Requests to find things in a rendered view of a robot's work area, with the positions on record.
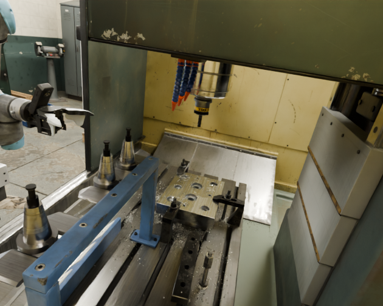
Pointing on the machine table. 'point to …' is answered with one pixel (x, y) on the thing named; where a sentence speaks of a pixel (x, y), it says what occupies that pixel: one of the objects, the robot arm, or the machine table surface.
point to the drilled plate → (189, 213)
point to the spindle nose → (212, 79)
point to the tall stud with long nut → (207, 268)
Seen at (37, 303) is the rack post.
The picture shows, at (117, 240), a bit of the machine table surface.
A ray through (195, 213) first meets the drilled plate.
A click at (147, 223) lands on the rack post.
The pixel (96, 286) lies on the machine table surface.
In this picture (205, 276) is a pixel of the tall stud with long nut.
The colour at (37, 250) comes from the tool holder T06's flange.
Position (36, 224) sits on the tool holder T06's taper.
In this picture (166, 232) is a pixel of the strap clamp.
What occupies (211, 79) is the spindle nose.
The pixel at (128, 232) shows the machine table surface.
